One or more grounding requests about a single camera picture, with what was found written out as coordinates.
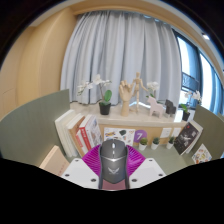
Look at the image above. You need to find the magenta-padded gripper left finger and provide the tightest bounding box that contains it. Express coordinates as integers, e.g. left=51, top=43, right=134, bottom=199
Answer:
left=60, top=143, right=102, bottom=190

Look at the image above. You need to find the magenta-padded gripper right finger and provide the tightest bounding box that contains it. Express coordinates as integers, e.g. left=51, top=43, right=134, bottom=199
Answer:
left=125, top=144, right=167, bottom=190

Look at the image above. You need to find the grey computer mouse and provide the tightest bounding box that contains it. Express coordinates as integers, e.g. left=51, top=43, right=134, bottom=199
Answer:
left=98, top=138, right=130, bottom=184

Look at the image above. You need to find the small plant in white pot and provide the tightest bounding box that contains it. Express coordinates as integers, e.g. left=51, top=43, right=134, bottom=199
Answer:
left=150, top=136, right=160, bottom=151
left=166, top=136, right=175, bottom=150
left=138, top=137, right=149, bottom=152

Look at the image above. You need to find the white book with red band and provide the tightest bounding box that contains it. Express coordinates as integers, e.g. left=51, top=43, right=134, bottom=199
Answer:
left=74, top=128, right=89, bottom=155

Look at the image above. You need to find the brown book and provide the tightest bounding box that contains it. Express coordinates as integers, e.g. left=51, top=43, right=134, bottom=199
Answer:
left=68, top=114, right=87, bottom=158

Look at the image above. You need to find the round purple number sign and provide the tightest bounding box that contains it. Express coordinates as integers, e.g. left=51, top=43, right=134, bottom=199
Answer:
left=133, top=129, right=148, bottom=148

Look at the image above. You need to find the book with photo cover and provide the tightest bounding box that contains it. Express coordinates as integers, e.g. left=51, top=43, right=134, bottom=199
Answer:
left=84, top=115, right=104, bottom=148

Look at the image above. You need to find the white sticker sheet card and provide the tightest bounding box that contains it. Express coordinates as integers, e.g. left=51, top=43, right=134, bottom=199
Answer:
left=103, top=127, right=136, bottom=148

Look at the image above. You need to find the beige book with red text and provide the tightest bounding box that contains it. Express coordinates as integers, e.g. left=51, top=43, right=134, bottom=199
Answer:
left=38, top=145, right=71, bottom=177

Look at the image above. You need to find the thick white book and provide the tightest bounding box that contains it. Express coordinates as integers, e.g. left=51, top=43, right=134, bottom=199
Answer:
left=54, top=109, right=76, bottom=158

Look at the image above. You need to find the wooden back panel with shelf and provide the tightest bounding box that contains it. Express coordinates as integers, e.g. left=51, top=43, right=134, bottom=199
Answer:
left=69, top=101, right=196, bottom=148

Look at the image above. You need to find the white orchid in black pot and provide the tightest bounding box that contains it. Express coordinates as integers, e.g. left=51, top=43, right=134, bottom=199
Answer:
left=77, top=73, right=114, bottom=116

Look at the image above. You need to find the black book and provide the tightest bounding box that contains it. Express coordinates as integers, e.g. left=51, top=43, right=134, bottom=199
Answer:
left=173, top=121, right=201, bottom=156

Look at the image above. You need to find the pink horse figure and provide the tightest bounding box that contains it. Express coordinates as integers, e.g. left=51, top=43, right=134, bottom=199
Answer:
left=146, top=95, right=167, bottom=118

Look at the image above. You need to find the black horse figure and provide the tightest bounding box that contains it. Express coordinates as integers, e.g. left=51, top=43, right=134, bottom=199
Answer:
left=164, top=98, right=177, bottom=118

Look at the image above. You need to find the wooden hand model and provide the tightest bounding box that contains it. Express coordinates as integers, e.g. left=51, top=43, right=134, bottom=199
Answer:
left=118, top=79, right=136, bottom=118

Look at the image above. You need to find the colourful illustrated card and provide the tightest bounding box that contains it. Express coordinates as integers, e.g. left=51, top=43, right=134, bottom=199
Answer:
left=191, top=143, right=213, bottom=165

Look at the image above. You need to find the green desk partition panel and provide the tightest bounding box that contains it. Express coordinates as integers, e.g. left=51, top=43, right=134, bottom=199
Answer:
left=0, top=88, right=71, bottom=159
left=193, top=104, right=224, bottom=161

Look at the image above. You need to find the white orchid by window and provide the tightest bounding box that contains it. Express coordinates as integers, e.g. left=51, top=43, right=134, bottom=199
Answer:
left=179, top=89, right=203, bottom=122

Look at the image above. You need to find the wooden mannequin figure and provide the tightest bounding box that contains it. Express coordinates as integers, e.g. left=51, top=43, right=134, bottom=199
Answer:
left=131, top=71, right=149, bottom=114

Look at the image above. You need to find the white orchid behind horse figure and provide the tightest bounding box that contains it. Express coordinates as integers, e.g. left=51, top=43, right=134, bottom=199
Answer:
left=145, top=81, right=161, bottom=99

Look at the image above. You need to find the window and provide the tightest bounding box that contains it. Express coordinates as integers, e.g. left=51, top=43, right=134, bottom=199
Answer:
left=171, top=28, right=224, bottom=116

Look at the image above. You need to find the grey curtain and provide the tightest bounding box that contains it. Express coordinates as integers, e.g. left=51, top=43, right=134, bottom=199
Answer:
left=59, top=9, right=184, bottom=106

